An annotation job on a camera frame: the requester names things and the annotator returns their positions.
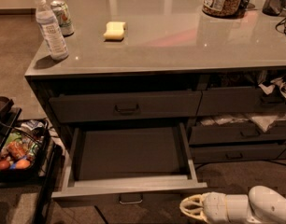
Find grey drawer cabinet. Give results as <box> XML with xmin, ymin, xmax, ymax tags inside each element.
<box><xmin>26</xmin><ymin>0</ymin><xmax>286</xmax><ymax>202</ymax></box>

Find patterned cloth in drawer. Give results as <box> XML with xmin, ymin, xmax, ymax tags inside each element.
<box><xmin>259</xmin><ymin>75</ymin><xmax>286</xmax><ymax>99</ymax></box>

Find black cart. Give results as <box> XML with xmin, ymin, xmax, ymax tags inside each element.
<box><xmin>0</xmin><ymin>96</ymin><xmax>62</xmax><ymax>224</ymax></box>

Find black bin of snacks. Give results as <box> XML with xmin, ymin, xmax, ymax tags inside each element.
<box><xmin>0</xmin><ymin>119</ymin><xmax>50</xmax><ymax>183</ymax></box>

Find drawer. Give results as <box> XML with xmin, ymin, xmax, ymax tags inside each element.
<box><xmin>189</xmin><ymin>121</ymin><xmax>286</xmax><ymax>145</ymax></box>
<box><xmin>50</xmin><ymin>91</ymin><xmax>201</xmax><ymax>123</ymax></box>
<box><xmin>191</xmin><ymin>143</ymin><xmax>286</xmax><ymax>163</ymax></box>
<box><xmin>197</xmin><ymin>87</ymin><xmax>286</xmax><ymax>116</ymax></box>
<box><xmin>52</xmin><ymin>123</ymin><xmax>207</xmax><ymax>204</ymax></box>

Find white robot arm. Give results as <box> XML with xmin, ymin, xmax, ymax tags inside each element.
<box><xmin>179</xmin><ymin>186</ymin><xmax>286</xmax><ymax>224</ymax></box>

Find black cable on floor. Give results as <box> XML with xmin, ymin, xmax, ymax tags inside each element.
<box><xmin>93</xmin><ymin>204</ymin><xmax>110</xmax><ymax>224</ymax></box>

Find yellow sponge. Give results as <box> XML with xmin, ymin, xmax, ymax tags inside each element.
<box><xmin>103</xmin><ymin>21</ymin><xmax>126</xmax><ymax>41</ymax></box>

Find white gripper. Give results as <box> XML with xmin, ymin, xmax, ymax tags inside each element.
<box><xmin>179</xmin><ymin>192</ymin><xmax>250</xmax><ymax>224</ymax></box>

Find clear plastic water bottle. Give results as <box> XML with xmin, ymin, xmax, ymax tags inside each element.
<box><xmin>34</xmin><ymin>0</ymin><xmax>68</xmax><ymax>61</ymax></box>

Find black cable on counter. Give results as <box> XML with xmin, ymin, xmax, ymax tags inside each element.
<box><xmin>275</xmin><ymin>8</ymin><xmax>286</xmax><ymax>39</ymax></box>

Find white plastic bags in drawer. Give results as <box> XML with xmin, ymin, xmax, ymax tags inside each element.
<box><xmin>199</xmin><ymin>113</ymin><xmax>286</xmax><ymax>133</ymax></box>

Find green soda can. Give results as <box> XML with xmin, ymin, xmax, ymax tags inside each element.
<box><xmin>50</xmin><ymin>0</ymin><xmax>74</xmax><ymax>36</ymax></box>

